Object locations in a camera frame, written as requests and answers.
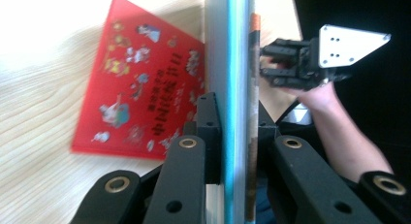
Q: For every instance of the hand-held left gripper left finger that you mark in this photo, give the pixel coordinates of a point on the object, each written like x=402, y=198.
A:
x=194, y=172

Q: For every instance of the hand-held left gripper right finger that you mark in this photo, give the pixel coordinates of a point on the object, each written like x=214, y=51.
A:
x=300, y=185

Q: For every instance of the teal animals picture book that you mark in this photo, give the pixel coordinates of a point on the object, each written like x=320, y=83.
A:
x=232, y=88

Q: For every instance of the red picture book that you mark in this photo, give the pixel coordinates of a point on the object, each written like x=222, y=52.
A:
x=129, y=88

